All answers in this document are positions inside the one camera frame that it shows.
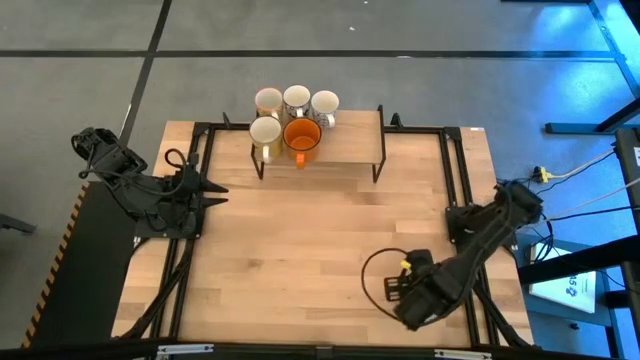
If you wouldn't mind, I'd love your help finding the silver metal bracket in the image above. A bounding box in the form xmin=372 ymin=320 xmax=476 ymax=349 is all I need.
xmin=156 ymin=343 xmax=215 ymax=359
xmin=433 ymin=349 xmax=494 ymax=360

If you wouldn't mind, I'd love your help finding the black side table frame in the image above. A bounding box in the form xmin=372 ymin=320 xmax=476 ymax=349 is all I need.
xmin=517 ymin=127 xmax=640 ymax=360

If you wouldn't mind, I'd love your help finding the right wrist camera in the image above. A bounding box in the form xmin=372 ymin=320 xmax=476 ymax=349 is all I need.
xmin=406 ymin=248 xmax=437 ymax=275

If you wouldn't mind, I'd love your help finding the black aluminium table frame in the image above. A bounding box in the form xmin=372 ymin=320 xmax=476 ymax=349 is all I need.
xmin=119 ymin=112 xmax=534 ymax=351

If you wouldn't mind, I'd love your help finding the black platform with hazard stripe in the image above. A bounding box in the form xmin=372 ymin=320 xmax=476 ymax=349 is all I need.
xmin=22 ymin=182 xmax=151 ymax=349

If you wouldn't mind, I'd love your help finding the white patterned mug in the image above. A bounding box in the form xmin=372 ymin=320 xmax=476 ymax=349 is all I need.
xmin=282 ymin=84 xmax=313 ymax=122
xmin=310 ymin=90 xmax=341 ymax=130

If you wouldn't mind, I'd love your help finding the black desk frame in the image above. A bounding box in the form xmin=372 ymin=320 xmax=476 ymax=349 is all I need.
xmin=499 ymin=0 xmax=640 ymax=135

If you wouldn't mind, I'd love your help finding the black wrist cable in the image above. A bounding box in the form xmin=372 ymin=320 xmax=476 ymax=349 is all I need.
xmin=360 ymin=246 xmax=412 ymax=322
xmin=164 ymin=147 xmax=189 ymax=174

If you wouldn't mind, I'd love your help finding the orange mug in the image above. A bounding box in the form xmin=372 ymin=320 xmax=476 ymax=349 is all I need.
xmin=282 ymin=117 xmax=323 ymax=170

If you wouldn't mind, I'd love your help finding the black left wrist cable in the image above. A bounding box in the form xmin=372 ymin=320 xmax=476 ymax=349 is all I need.
xmin=164 ymin=147 xmax=189 ymax=174

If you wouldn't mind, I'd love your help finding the white floor cable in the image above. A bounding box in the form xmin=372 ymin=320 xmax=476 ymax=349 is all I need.
xmin=549 ymin=147 xmax=617 ymax=181
xmin=542 ymin=177 xmax=640 ymax=224

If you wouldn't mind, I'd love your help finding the wooden shelf with black legs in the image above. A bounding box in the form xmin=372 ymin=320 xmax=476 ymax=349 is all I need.
xmin=249 ymin=104 xmax=387 ymax=184

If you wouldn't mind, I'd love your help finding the peach mug with white handle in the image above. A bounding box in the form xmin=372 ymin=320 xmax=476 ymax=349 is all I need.
xmin=254 ymin=87 xmax=285 ymax=122

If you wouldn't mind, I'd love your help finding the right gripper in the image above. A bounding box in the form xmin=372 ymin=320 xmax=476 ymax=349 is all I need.
xmin=383 ymin=269 xmax=454 ymax=332

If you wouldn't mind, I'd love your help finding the black floor cable bundle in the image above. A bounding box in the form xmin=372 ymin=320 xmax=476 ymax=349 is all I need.
xmin=494 ymin=174 xmax=640 ymax=264

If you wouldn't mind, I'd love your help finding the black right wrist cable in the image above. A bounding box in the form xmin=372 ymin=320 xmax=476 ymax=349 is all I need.
xmin=360 ymin=246 xmax=412 ymax=322

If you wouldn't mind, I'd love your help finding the cream yellow mug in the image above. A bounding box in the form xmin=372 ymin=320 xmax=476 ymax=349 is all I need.
xmin=248 ymin=115 xmax=284 ymax=165

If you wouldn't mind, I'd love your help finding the dark grey furniture leg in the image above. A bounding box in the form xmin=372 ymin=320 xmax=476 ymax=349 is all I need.
xmin=0 ymin=212 xmax=38 ymax=235

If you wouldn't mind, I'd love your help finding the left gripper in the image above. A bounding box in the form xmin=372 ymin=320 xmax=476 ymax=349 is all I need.
xmin=167 ymin=152 xmax=231 ymax=227

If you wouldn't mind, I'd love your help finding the white box with blue print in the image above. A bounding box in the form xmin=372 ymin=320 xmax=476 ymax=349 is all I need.
xmin=528 ymin=244 xmax=599 ymax=315

